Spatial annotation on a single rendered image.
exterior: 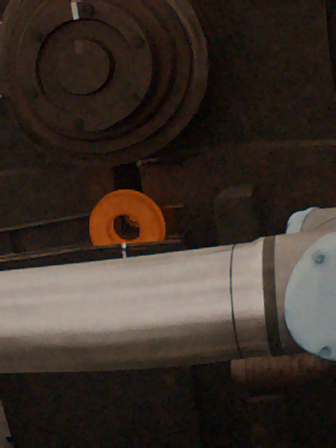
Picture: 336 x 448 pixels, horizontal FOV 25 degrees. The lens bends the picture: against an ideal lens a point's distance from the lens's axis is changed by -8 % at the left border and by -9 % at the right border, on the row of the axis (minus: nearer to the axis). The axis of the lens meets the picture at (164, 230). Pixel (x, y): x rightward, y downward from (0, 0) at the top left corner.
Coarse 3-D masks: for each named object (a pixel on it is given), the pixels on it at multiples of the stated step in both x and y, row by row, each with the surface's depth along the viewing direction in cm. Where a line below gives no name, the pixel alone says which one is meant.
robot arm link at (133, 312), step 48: (288, 240) 55; (0, 288) 59; (48, 288) 57; (96, 288) 56; (144, 288) 55; (192, 288) 54; (240, 288) 53; (288, 288) 51; (0, 336) 57; (48, 336) 57; (96, 336) 56; (144, 336) 55; (192, 336) 54; (240, 336) 54; (288, 336) 53
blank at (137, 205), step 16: (112, 192) 169; (128, 192) 167; (96, 208) 169; (112, 208) 168; (128, 208) 167; (144, 208) 167; (96, 224) 170; (112, 224) 172; (144, 224) 168; (160, 224) 167; (96, 240) 171; (112, 240) 171; (144, 240) 169; (160, 240) 168
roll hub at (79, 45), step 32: (96, 0) 146; (64, 32) 147; (96, 32) 146; (128, 32) 144; (32, 64) 150; (64, 64) 148; (96, 64) 146; (128, 64) 147; (64, 96) 152; (96, 96) 151; (64, 128) 153; (96, 128) 152
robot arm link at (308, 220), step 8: (312, 208) 69; (328, 208) 68; (296, 216) 68; (304, 216) 67; (312, 216) 67; (320, 216) 67; (328, 216) 64; (288, 224) 68; (296, 224) 67; (304, 224) 66; (312, 224) 66; (320, 224) 62; (288, 232) 66; (296, 232) 66
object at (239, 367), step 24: (240, 360) 154; (264, 360) 153; (288, 360) 151; (312, 360) 150; (240, 384) 155; (264, 384) 155; (288, 384) 154; (312, 384) 153; (264, 408) 157; (288, 408) 163; (264, 432) 159; (288, 432) 161
